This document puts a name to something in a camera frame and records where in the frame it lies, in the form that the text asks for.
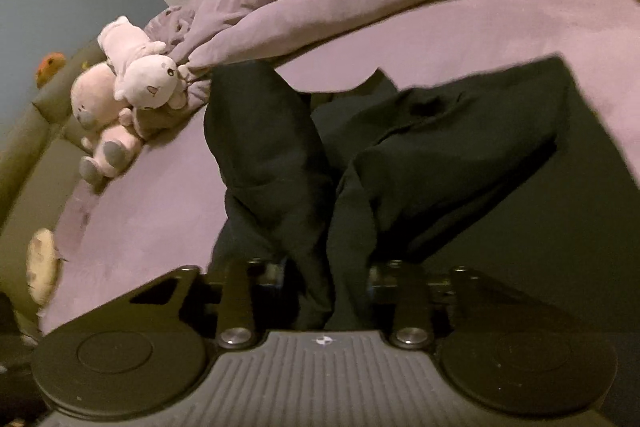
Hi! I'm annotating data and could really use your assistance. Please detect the black large garment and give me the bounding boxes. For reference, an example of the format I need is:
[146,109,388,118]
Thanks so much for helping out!
[204,57,639,332]

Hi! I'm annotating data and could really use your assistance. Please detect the cream round cushion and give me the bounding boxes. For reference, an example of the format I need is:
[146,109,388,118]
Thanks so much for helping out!
[26,229,62,307]

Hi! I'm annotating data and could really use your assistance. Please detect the purple bed sheet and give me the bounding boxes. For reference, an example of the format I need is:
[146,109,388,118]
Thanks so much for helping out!
[38,0,639,332]

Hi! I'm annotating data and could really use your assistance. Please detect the pink teddy bear plush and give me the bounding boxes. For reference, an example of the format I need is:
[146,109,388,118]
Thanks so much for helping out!
[70,62,143,186]

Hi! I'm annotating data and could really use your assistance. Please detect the olive green upholstered headboard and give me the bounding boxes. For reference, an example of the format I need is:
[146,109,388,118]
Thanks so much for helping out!
[1,40,104,317]

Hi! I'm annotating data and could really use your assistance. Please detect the white hippo plush toy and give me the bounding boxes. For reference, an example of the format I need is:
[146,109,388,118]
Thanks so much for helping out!
[98,16,186,109]

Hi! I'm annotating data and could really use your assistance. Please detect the orange round plush toy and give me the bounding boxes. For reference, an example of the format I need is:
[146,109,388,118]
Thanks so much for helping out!
[35,52,66,89]

